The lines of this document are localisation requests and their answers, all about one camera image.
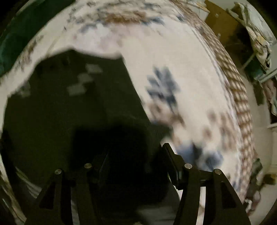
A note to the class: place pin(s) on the black striped sweater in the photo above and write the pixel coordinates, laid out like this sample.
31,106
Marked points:
65,108

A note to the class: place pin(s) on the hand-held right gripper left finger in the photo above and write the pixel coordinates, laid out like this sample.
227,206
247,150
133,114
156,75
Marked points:
95,171

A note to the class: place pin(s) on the brown checked bed sheet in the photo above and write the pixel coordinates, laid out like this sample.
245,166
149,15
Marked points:
238,86

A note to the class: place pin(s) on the green metal chair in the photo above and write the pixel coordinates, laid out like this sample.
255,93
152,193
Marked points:
255,69

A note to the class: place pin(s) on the dark green folded blanket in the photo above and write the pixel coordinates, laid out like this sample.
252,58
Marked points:
21,28

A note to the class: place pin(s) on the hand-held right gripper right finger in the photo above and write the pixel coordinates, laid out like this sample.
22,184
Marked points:
175,171

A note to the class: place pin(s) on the floral bedsheet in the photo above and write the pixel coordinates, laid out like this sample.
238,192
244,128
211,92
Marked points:
184,65

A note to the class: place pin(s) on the large cardboard box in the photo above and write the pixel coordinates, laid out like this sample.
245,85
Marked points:
225,23

